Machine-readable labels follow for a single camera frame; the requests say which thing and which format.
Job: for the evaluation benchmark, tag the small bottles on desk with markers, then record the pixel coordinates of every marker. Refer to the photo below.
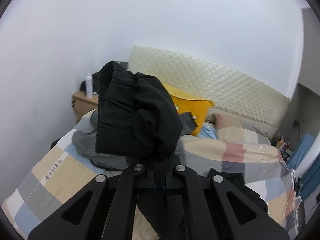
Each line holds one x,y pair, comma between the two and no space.
280,142

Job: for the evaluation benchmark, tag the cream quilted headboard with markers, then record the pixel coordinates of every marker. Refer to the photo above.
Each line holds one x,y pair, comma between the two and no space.
232,92

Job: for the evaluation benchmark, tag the pink pillow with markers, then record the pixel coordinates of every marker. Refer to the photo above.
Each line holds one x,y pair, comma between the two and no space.
226,125

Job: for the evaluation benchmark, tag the black bag on nightstand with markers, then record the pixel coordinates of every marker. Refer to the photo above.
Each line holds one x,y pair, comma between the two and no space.
95,79

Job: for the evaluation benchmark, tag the grey fleece garment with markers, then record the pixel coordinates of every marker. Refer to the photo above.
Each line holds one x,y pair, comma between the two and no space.
122,138

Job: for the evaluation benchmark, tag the wooden nightstand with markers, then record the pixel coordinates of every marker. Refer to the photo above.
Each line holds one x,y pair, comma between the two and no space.
82,105

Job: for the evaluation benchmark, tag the patchwork checked duvet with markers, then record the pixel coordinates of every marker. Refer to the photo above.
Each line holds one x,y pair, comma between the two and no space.
62,172

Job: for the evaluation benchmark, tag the yellow pillow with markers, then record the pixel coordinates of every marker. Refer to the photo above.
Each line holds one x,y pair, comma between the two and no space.
185,102

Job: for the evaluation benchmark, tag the blue towel on chair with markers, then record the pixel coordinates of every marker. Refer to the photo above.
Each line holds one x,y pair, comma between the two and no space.
300,152

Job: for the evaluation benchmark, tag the white spray bottle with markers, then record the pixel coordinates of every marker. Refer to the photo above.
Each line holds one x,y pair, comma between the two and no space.
89,86

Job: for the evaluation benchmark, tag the blue curtain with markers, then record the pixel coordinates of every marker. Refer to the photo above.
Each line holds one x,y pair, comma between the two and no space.
310,180

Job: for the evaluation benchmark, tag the black puffer jacket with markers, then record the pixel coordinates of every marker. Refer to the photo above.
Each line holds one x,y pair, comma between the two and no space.
173,200

